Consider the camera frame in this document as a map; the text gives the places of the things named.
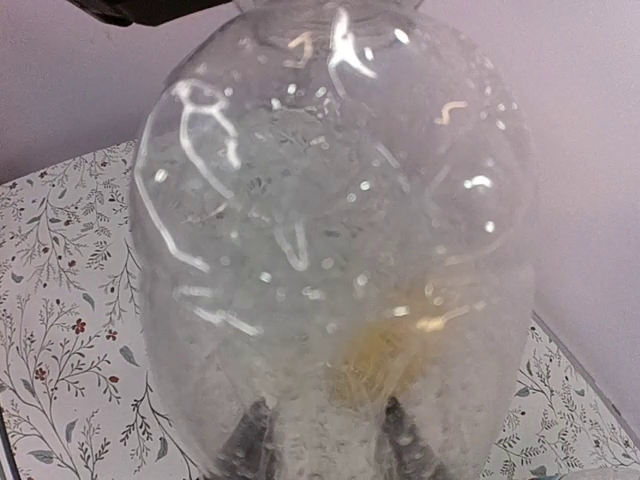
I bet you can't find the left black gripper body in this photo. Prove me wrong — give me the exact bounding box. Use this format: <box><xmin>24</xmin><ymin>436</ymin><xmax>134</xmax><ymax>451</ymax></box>
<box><xmin>69</xmin><ymin>0</ymin><xmax>230</xmax><ymax>26</ymax></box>

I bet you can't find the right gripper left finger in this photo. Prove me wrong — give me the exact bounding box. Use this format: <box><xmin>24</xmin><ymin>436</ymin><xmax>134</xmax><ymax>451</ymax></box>
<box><xmin>214</xmin><ymin>399</ymin><xmax>280</xmax><ymax>479</ymax></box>

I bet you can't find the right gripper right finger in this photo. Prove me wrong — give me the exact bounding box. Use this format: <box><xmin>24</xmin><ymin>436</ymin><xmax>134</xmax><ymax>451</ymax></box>
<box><xmin>377</xmin><ymin>396</ymin><xmax>450</xmax><ymax>480</ymax></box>

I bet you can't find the yellow juice bottle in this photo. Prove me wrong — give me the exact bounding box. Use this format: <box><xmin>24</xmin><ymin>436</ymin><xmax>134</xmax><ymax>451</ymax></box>
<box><xmin>326</xmin><ymin>297</ymin><xmax>471</xmax><ymax>411</ymax></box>

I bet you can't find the clear bottle blue cap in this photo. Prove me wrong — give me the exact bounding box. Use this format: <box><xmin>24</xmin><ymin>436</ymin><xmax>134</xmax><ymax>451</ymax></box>
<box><xmin>130</xmin><ymin>1</ymin><xmax>535</xmax><ymax>479</ymax></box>

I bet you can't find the clear bottle red label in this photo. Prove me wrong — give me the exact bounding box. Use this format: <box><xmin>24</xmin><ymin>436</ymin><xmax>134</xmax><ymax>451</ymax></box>
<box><xmin>567</xmin><ymin>468</ymin><xmax>640</xmax><ymax>480</ymax></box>

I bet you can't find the floral table mat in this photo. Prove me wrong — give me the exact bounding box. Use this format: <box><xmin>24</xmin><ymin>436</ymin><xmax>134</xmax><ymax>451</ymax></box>
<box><xmin>1</xmin><ymin>142</ymin><xmax>639</xmax><ymax>479</ymax></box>

